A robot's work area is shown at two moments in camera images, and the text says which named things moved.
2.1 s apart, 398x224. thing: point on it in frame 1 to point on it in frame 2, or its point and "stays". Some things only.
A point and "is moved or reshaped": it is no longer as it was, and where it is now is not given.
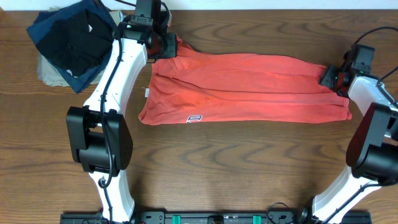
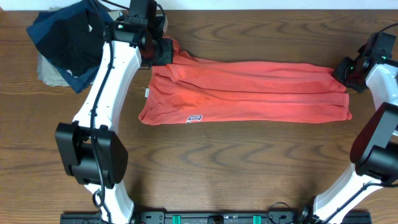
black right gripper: (326, 78) to (339, 71)
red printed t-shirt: (197, 88) is moved or reshaped
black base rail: (217, 217) stays
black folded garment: (77, 42) stays
